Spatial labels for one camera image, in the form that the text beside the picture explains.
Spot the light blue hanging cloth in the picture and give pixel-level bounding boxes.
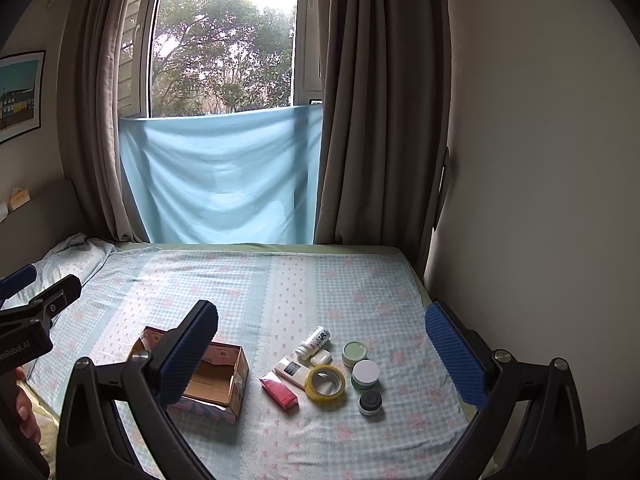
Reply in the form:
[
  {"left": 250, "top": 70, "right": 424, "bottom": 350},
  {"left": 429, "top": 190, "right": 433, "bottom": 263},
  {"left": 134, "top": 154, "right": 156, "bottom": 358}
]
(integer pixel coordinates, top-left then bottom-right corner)
[{"left": 118, "top": 105, "right": 325, "bottom": 246}]

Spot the beige headboard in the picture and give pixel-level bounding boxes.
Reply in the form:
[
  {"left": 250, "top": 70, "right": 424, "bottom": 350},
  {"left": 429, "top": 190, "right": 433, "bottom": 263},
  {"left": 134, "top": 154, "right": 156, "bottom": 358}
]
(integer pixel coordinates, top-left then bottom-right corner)
[{"left": 0, "top": 177, "right": 108, "bottom": 281}]

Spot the white lid green jar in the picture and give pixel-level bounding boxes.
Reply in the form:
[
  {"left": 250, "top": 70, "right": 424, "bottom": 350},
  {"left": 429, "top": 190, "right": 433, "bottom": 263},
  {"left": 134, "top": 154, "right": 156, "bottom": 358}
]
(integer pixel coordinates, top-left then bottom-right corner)
[{"left": 351, "top": 359, "right": 381, "bottom": 392}]

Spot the cardboard box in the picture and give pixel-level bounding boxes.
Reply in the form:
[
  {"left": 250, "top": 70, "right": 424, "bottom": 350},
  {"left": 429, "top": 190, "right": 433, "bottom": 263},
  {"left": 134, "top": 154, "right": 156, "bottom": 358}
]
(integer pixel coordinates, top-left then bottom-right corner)
[{"left": 126, "top": 326, "right": 250, "bottom": 423}]

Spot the small white bottle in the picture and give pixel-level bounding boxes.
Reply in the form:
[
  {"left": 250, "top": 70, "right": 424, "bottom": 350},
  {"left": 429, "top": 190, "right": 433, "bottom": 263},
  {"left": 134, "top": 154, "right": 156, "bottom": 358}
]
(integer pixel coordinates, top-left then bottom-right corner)
[{"left": 295, "top": 325, "right": 332, "bottom": 360}]

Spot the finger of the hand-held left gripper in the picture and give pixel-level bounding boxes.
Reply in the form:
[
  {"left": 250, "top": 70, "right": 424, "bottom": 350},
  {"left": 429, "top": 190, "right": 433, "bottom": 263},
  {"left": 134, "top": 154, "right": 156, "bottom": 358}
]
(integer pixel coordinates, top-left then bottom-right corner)
[
  {"left": 0, "top": 274, "right": 82, "bottom": 332},
  {"left": 0, "top": 264, "right": 39, "bottom": 300}
]

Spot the grey brown curtain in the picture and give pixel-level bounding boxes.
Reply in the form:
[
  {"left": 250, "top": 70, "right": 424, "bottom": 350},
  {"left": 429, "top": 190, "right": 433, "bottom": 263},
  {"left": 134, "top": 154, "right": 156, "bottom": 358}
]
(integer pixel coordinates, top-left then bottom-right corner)
[
  {"left": 57, "top": 0, "right": 168, "bottom": 243},
  {"left": 312, "top": 0, "right": 453, "bottom": 248}
]

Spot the window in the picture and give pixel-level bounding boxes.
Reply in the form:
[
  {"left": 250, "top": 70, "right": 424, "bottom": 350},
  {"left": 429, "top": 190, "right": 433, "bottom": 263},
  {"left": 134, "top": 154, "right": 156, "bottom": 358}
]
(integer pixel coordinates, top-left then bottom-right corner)
[{"left": 117, "top": 0, "right": 326, "bottom": 118}]

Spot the wall poster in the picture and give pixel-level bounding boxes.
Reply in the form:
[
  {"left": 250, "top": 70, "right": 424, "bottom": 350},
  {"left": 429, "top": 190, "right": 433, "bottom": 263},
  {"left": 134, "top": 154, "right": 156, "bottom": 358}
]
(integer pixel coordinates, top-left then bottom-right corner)
[{"left": 0, "top": 50, "right": 47, "bottom": 145}]

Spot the person's left hand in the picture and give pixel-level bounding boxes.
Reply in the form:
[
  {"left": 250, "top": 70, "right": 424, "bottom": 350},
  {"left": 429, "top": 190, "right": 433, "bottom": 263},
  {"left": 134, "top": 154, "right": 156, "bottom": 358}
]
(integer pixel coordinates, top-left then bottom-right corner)
[{"left": 14, "top": 366, "right": 52, "bottom": 479}]

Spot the white remote control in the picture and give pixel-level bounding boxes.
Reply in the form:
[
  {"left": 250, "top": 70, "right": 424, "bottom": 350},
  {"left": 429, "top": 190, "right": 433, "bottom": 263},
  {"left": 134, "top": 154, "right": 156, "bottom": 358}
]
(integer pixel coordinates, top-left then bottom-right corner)
[{"left": 274, "top": 356, "right": 318, "bottom": 389}]

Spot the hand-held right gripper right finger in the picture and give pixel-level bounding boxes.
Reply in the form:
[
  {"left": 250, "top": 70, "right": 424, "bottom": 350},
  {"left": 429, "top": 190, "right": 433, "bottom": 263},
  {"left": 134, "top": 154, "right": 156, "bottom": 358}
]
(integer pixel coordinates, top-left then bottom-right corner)
[{"left": 425, "top": 301, "right": 587, "bottom": 480}]

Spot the checked floral bedsheet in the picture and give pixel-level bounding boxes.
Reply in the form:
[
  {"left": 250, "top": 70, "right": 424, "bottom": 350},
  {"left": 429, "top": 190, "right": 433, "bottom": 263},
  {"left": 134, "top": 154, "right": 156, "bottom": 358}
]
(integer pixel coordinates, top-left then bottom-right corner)
[{"left": 20, "top": 247, "right": 471, "bottom": 480}]

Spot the checked pillow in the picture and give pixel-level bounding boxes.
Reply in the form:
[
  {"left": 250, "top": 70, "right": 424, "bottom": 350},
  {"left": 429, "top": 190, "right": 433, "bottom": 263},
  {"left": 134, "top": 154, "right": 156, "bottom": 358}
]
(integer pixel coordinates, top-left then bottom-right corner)
[{"left": 0, "top": 232, "right": 118, "bottom": 311}]

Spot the yellow tape roll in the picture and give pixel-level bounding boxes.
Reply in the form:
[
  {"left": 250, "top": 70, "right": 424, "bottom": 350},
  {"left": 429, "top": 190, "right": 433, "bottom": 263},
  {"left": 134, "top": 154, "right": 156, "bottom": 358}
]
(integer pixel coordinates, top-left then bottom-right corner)
[{"left": 304, "top": 364, "right": 347, "bottom": 404}]

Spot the black lid white jar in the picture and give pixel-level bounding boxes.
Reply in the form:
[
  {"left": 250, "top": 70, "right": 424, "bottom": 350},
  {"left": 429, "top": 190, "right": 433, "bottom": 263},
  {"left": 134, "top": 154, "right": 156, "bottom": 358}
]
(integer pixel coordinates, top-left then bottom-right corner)
[{"left": 358, "top": 392, "right": 384, "bottom": 417}]

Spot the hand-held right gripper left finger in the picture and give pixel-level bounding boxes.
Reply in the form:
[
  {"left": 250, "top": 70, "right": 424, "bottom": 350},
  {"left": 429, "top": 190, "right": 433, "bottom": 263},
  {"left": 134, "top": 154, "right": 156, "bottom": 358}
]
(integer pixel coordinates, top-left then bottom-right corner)
[{"left": 56, "top": 300, "right": 219, "bottom": 480}]

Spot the red flat packet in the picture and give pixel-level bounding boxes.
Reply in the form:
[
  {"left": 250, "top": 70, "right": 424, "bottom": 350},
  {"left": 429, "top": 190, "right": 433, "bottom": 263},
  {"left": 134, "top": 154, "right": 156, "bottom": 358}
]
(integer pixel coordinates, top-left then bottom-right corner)
[{"left": 259, "top": 371, "right": 299, "bottom": 413}]

